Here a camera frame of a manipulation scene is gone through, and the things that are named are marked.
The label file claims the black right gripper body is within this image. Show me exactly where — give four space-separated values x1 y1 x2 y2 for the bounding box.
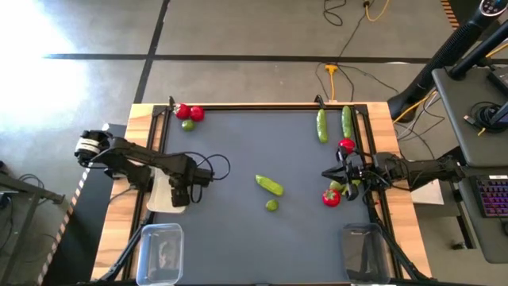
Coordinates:
344 158 376 202

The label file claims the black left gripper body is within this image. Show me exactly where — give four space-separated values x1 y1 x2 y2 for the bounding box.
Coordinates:
170 166 199 208

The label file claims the green plastic cucumber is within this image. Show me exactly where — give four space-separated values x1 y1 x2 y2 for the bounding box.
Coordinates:
316 108 329 145
328 179 363 193
341 105 353 140
255 174 286 198

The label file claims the white plastic bin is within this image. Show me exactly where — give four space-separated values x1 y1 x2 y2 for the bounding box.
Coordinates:
145 165 188 215

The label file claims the dark grey table mat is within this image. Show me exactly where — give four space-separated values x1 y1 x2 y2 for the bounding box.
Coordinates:
152 109 374 285

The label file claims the clear plastic bin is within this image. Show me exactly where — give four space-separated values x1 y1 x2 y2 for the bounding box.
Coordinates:
136 222 185 286
341 222 393 285

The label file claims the white sheet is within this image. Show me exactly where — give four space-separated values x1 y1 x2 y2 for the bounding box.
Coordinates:
410 178 445 206

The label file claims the black platform with striped edge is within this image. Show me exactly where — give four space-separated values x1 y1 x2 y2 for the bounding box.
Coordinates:
37 122 128 286

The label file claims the grey side desk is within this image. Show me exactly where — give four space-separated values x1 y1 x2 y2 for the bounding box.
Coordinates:
431 65 508 168

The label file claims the black metal stand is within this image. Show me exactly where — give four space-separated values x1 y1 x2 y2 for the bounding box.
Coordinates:
0 158 67 286

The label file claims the backlit black keyboard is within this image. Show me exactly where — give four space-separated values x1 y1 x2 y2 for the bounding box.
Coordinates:
470 174 508 218

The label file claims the grey keyboard desk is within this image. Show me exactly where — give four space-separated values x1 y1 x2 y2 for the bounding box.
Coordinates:
452 164 508 264

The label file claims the black tower fan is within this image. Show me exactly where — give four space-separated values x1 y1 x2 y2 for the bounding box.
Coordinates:
387 0 508 122

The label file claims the black stand pole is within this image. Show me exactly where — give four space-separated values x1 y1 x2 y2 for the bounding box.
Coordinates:
448 17 508 80

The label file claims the yellow floor cable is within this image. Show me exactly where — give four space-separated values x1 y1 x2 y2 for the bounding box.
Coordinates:
392 89 440 125
364 0 392 23

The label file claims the yellow power cord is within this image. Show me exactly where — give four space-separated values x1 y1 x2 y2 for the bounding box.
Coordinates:
325 63 339 102

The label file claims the coiled black cable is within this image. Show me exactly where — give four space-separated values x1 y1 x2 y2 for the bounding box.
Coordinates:
470 101 503 134

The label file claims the black floor cable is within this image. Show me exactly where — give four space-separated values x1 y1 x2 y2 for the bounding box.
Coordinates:
315 3 400 102

